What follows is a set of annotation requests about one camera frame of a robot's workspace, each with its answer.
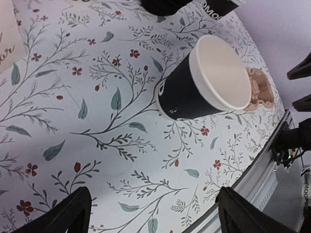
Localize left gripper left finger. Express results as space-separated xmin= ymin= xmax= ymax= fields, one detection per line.
xmin=14 ymin=186 xmax=92 ymax=233

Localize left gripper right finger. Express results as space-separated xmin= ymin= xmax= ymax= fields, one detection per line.
xmin=216 ymin=187 xmax=295 ymax=233

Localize black paper coffee cup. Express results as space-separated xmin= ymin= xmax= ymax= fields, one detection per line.
xmin=155 ymin=35 xmax=252 ymax=121

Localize stack of paper cups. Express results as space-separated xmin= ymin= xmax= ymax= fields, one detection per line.
xmin=200 ymin=0 xmax=246 ymax=21

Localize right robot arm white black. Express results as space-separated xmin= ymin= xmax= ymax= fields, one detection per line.
xmin=287 ymin=53 xmax=311 ymax=112

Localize floral table mat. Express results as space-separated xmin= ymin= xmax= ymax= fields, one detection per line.
xmin=0 ymin=0 xmax=285 ymax=233

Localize brown cardboard cup carrier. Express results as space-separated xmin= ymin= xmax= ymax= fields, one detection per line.
xmin=244 ymin=68 xmax=275 ymax=112

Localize stack of black cup lids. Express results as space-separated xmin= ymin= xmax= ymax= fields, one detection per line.
xmin=140 ymin=0 xmax=192 ymax=16

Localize aluminium front rail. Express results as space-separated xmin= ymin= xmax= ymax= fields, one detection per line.
xmin=179 ymin=109 xmax=311 ymax=233

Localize white paper bag orange handles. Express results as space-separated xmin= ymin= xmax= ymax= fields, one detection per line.
xmin=0 ymin=0 xmax=26 ymax=73

